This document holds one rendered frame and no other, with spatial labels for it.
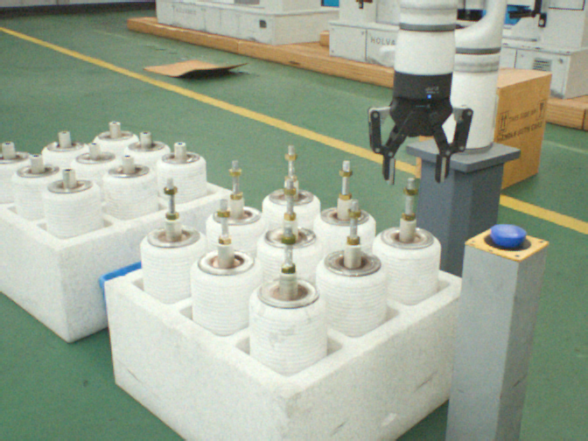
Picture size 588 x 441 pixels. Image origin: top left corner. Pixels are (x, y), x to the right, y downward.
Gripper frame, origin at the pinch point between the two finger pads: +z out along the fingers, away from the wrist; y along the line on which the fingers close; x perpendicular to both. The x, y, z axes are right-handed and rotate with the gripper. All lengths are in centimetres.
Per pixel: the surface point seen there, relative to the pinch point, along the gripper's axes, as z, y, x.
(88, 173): 12, -53, 39
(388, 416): 30.4, -4.8, -13.0
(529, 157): 29, 61, 97
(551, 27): 3, 100, 181
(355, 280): 10.0, -9.9, -11.9
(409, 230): 8.1, -0.6, -1.1
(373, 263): 9.5, -7.0, -8.4
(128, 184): 11, -44, 30
